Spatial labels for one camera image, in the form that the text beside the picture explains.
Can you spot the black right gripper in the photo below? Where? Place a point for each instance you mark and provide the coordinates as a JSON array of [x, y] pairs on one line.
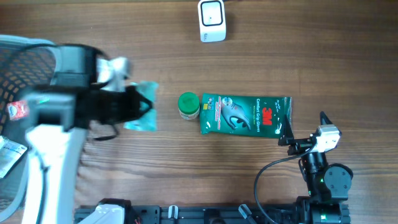
[[299, 145]]

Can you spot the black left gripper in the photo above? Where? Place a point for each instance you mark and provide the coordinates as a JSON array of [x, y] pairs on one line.
[[129, 109]]

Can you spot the teal white pack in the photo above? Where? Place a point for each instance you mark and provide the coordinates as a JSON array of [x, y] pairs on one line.
[[148, 122]]

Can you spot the white blue pouch pack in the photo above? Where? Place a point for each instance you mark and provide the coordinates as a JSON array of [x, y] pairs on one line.
[[11, 152]]

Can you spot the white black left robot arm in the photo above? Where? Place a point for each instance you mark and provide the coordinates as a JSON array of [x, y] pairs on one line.
[[86, 86]]

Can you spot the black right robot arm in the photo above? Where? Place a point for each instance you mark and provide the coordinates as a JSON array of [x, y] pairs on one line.
[[327, 184]]

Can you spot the white barcode scanner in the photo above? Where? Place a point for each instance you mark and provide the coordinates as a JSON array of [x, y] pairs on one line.
[[212, 20]]

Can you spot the green lid jar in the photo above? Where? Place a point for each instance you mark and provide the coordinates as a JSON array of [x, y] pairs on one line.
[[189, 105]]

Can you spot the green 3M gloves package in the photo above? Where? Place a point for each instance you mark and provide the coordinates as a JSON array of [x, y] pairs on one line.
[[256, 116]]

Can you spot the red tissue pack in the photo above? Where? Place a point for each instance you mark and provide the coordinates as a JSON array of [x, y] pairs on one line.
[[18, 110]]

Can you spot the grey plastic mesh basket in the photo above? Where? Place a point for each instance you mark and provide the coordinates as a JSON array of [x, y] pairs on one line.
[[32, 67]]

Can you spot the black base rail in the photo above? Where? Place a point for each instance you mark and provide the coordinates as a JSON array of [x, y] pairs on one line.
[[155, 214]]

